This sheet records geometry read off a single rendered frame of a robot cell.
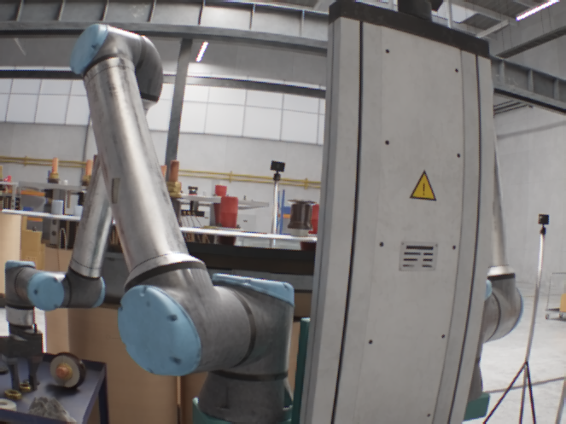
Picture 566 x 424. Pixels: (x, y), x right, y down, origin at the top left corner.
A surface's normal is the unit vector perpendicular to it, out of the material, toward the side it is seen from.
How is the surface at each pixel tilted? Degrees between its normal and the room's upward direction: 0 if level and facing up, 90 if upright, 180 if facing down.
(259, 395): 70
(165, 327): 94
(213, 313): 58
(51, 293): 90
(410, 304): 90
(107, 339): 90
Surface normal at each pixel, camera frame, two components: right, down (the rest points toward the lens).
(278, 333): 0.80, 0.04
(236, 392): -0.12, -0.40
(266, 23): 0.23, -0.04
